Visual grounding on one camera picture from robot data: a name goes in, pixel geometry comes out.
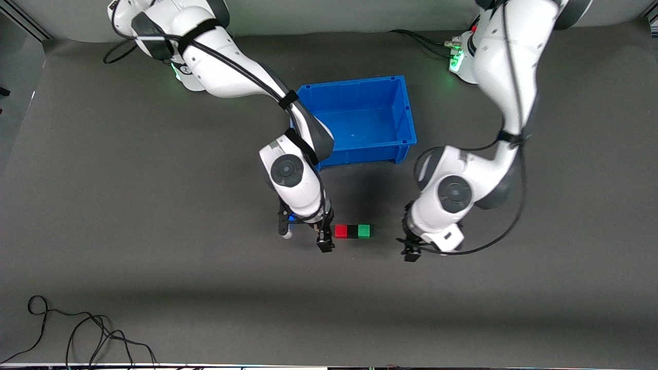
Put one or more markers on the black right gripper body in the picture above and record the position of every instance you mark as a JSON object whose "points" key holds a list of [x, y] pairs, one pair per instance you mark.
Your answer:
{"points": [[324, 229]]}

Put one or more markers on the small red cube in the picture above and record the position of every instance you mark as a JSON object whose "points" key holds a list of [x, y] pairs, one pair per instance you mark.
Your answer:
{"points": [[341, 231]]}

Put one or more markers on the small green cube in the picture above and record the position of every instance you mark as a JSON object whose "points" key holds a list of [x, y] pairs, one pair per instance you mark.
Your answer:
{"points": [[364, 231]]}

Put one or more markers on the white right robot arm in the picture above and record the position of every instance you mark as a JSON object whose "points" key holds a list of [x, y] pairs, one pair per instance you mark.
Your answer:
{"points": [[288, 174]]}

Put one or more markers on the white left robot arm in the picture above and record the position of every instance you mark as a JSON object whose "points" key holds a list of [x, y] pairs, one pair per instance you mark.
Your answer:
{"points": [[455, 194]]}

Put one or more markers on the small black cube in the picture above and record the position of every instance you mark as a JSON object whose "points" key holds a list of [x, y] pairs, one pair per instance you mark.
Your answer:
{"points": [[352, 232]]}

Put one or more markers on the blue plastic storage bin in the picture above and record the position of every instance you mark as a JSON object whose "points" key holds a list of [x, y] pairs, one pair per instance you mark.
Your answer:
{"points": [[370, 118]]}

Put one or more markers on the aluminium frame rail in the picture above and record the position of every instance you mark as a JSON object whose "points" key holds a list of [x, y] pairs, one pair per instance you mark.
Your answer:
{"points": [[25, 20], [651, 18]]}

